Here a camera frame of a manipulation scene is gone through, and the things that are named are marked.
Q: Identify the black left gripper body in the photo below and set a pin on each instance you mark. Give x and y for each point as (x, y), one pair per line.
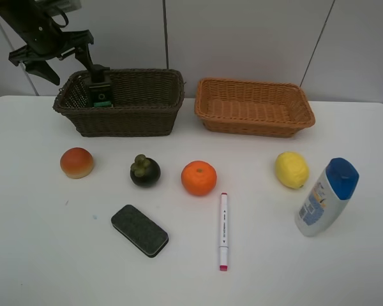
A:
(46, 40)

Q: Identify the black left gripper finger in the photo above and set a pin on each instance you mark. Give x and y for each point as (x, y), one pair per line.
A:
(43, 70)
(83, 56)

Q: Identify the dark green square bottle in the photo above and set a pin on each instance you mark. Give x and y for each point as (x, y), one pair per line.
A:
(100, 87)

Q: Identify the orange-red bread bun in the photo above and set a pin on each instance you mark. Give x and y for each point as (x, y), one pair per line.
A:
(77, 163)

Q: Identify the dark mangosteen fruit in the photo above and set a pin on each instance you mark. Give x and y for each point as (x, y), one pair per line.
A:
(144, 171)

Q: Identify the orange tangerine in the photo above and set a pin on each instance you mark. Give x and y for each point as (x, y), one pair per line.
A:
(199, 178)

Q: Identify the black felt board eraser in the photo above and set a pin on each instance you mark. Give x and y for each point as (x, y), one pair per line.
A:
(140, 230)

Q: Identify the white marker pink caps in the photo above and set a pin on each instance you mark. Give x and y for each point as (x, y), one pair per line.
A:
(223, 243)

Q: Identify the yellow lemon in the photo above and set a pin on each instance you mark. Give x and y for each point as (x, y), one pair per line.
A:
(291, 169)

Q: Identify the white bottle blue cap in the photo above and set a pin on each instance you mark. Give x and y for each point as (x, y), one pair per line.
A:
(327, 198)

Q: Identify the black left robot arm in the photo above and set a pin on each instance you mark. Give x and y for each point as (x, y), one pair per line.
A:
(22, 12)

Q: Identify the dark brown wicker basket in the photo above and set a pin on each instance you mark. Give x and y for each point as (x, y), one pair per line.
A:
(144, 102)

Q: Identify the orange wicker basket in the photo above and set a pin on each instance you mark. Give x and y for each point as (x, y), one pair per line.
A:
(252, 108)

